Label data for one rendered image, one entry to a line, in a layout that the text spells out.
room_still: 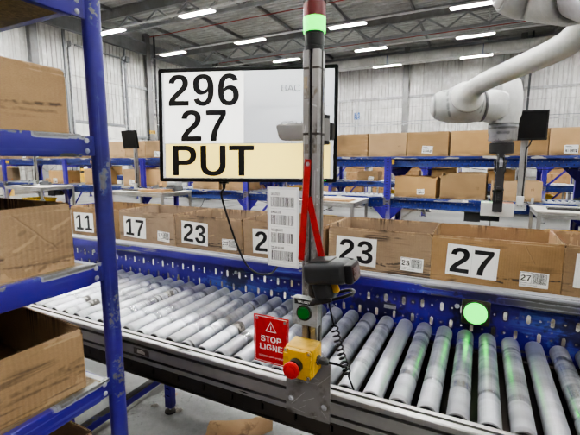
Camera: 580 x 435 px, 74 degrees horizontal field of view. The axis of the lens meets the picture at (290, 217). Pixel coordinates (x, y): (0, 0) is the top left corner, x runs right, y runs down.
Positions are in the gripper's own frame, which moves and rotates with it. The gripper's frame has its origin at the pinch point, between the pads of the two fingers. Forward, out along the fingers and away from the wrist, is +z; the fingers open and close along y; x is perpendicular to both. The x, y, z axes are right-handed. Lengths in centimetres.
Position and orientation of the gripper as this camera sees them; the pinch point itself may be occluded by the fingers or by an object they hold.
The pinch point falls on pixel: (497, 202)
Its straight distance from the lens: 151.0
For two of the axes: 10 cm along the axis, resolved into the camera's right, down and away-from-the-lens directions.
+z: 0.0, 9.9, 1.4
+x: 9.0, 0.7, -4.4
